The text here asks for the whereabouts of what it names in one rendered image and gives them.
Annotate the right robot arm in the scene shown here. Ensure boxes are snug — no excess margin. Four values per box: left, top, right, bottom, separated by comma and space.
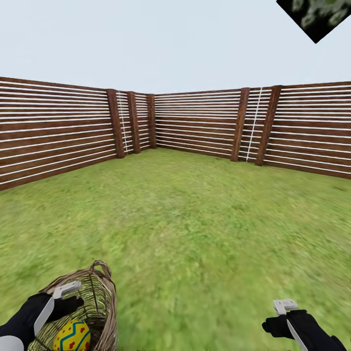
262, 298, 347, 351

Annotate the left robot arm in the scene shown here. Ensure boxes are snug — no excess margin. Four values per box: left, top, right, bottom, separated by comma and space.
0, 281, 85, 351

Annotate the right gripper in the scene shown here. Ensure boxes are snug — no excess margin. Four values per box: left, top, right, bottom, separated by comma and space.
262, 315, 293, 339

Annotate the easter egg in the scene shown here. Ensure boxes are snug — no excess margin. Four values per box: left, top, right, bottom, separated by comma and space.
52, 319, 91, 351

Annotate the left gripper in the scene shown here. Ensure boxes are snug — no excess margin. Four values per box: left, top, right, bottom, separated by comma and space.
50, 295, 85, 322

